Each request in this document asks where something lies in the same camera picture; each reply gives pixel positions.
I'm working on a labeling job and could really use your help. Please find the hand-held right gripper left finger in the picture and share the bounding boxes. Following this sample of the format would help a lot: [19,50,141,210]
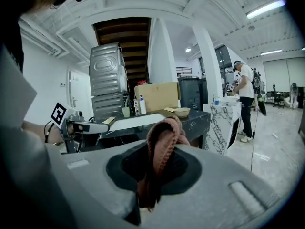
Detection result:
[45,139,154,229]

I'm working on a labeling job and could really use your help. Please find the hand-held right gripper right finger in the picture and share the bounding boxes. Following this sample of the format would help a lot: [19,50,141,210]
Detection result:
[140,144,283,229]

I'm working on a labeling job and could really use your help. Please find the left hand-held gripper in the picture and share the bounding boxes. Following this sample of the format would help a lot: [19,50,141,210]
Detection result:
[51,101,111,154]

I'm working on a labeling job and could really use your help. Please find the pink knitted cloth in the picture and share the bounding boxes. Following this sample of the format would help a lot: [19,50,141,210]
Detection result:
[137,115,191,212]

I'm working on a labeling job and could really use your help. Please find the beige bowl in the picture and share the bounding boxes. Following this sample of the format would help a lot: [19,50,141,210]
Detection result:
[174,107,191,117]

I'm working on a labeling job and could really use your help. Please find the person's left forearm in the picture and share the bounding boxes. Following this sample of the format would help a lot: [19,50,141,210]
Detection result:
[21,120,65,146]

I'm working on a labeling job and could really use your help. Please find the yellow sponge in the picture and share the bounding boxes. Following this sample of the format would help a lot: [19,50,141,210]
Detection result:
[102,116,116,126]

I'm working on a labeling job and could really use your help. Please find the white board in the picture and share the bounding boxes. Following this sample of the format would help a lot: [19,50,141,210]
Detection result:
[109,113,167,132]

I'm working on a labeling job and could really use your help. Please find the clear glass bottle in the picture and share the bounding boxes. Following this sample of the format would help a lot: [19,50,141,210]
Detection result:
[133,98,141,116]

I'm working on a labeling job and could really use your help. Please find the white door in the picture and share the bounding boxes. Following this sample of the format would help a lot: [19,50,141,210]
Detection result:
[67,69,89,110]

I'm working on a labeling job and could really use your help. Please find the white pump bottle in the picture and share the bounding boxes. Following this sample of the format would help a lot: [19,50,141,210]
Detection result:
[139,94,147,115]

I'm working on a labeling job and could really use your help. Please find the large silver metal appliance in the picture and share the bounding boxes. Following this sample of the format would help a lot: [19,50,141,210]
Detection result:
[88,42,129,97]

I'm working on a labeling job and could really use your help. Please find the cardboard box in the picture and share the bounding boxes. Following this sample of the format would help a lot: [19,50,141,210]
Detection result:
[133,81,182,113]

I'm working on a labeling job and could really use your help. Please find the flat cardboard piece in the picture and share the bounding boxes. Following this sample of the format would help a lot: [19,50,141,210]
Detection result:
[163,106,180,115]

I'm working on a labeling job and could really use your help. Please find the black marble counter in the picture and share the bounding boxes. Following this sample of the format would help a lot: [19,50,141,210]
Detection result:
[78,108,212,152]

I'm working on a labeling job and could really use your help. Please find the white marble counter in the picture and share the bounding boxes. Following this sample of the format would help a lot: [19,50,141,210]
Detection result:
[203,96,242,156]

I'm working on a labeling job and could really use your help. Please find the wooden staircase underside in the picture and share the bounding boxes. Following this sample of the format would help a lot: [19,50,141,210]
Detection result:
[92,17,152,86]

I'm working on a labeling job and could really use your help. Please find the person's grey sleeve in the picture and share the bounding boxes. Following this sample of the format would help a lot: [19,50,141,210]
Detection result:
[0,44,38,131]

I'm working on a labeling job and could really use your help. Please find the dark grey bin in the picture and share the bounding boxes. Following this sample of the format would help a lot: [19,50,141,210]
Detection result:
[177,76,208,112]

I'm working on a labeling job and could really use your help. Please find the black office chair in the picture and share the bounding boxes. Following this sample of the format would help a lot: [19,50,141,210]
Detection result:
[271,83,285,109]

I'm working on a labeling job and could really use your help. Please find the white window blind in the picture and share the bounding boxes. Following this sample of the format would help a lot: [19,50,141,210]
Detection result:
[263,58,305,93]

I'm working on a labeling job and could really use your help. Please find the short ceiling tube light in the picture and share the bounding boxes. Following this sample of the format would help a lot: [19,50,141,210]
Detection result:
[260,49,283,56]

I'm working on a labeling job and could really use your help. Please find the long ceiling tube light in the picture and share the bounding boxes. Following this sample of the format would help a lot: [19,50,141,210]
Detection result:
[246,0,286,20]

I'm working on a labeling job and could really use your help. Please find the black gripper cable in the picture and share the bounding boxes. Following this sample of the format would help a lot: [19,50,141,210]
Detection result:
[43,120,56,143]

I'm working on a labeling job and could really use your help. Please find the hanging black cable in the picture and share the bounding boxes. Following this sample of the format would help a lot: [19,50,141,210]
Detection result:
[250,107,260,173]

